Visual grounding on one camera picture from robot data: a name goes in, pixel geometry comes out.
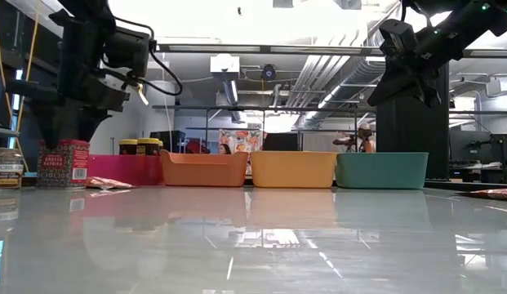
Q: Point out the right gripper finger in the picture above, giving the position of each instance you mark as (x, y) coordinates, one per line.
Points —
(390, 90)
(428, 92)

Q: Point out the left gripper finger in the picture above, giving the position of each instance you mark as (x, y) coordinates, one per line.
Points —
(53, 126)
(83, 122)

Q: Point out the red smoked paprika tin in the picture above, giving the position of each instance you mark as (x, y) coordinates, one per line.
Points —
(63, 163)

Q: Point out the yellow-lid dark spice jar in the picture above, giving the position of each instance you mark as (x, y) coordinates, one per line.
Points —
(148, 147)
(128, 148)

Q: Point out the small glass saffron jar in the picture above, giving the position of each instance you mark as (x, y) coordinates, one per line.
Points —
(6, 171)

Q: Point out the orange printed spice packet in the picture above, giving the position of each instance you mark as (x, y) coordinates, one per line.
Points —
(494, 194)
(108, 183)

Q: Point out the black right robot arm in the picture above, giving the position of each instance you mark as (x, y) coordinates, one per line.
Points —
(469, 24)

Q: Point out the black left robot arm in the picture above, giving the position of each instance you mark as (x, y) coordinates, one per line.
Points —
(81, 20)

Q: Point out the black divider panel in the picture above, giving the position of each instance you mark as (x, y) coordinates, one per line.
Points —
(412, 139)

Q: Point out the grey desk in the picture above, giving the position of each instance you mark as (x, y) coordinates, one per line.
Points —
(2, 131)

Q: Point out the blue cloth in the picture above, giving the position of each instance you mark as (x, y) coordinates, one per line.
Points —
(30, 174)

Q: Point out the person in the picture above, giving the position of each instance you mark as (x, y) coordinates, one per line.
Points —
(365, 141)
(225, 149)

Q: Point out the pink plastic bin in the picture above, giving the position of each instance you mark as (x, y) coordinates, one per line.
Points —
(126, 169)

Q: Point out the white round pillar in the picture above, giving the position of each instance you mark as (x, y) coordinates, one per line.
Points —
(159, 118)

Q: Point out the teal plastic bin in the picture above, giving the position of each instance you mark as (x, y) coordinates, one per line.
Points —
(381, 171)

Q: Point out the black background box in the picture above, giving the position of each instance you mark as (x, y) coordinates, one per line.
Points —
(167, 141)

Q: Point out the black equipment bench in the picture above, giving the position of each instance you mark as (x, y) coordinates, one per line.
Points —
(498, 147)

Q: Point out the red bag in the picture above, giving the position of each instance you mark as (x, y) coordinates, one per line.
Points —
(198, 147)

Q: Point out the overhead beam with light strips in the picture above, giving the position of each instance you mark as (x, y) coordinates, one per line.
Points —
(277, 50)

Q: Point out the black background monitor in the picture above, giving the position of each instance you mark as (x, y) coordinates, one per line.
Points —
(280, 142)

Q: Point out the round black ceiling device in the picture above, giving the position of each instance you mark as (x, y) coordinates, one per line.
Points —
(268, 72)

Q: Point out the yellow plastic bin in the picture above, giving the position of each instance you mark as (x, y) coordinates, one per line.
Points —
(294, 169)

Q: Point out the orange plastic bin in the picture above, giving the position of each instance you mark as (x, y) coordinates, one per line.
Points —
(204, 171)

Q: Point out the white ceiling box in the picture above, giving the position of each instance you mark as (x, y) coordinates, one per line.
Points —
(224, 64)

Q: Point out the floral printed cloth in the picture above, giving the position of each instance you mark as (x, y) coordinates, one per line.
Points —
(243, 141)

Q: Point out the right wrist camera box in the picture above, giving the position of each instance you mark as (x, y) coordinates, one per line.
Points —
(398, 36)

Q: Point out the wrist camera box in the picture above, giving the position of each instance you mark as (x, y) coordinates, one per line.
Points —
(128, 51)
(398, 36)

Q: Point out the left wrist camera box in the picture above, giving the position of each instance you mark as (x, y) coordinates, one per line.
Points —
(128, 51)

